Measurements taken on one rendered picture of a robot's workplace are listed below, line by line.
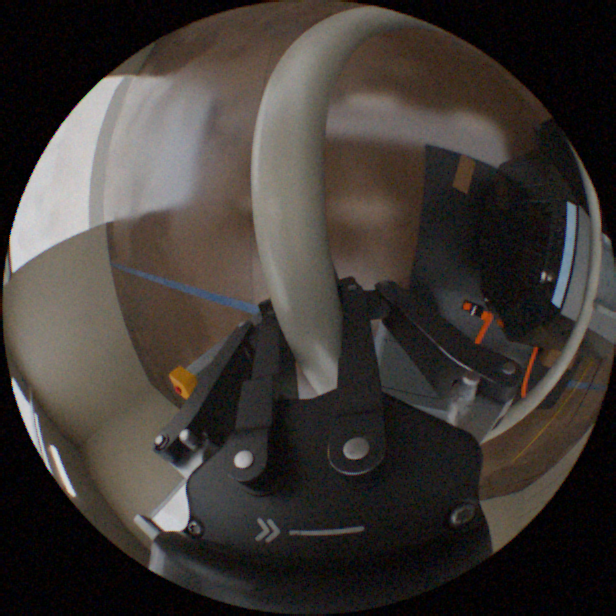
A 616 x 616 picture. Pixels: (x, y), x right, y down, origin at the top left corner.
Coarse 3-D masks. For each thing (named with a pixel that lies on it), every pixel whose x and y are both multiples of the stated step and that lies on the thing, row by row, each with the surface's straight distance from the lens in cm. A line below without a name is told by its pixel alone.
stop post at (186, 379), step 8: (248, 320) 136; (256, 320) 135; (216, 344) 119; (208, 352) 114; (216, 352) 113; (200, 360) 111; (208, 360) 110; (176, 368) 108; (192, 368) 108; (200, 368) 106; (176, 376) 103; (184, 376) 102; (192, 376) 101; (200, 376) 106; (176, 384) 105; (184, 384) 98; (192, 384) 101; (184, 392) 103
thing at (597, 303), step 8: (608, 240) 46; (608, 248) 50; (608, 256) 55; (608, 264) 55; (600, 272) 51; (608, 272) 55; (600, 280) 51; (608, 280) 56; (600, 288) 52; (608, 288) 57; (600, 296) 53; (608, 296) 58; (592, 304) 44; (600, 304) 45; (608, 304) 59; (608, 312) 50
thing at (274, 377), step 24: (264, 312) 14; (264, 336) 11; (264, 360) 9; (288, 360) 11; (264, 384) 7; (288, 384) 9; (240, 408) 7; (264, 408) 7; (240, 432) 6; (264, 432) 6; (240, 456) 6; (264, 456) 5; (240, 480) 5; (264, 480) 5
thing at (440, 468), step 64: (320, 448) 6; (448, 448) 6; (192, 512) 7; (256, 512) 6; (320, 512) 5; (384, 512) 5; (448, 512) 5; (192, 576) 3; (256, 576) 3; (320, 576) 3; (384, 576) 3; (448, 576) 3
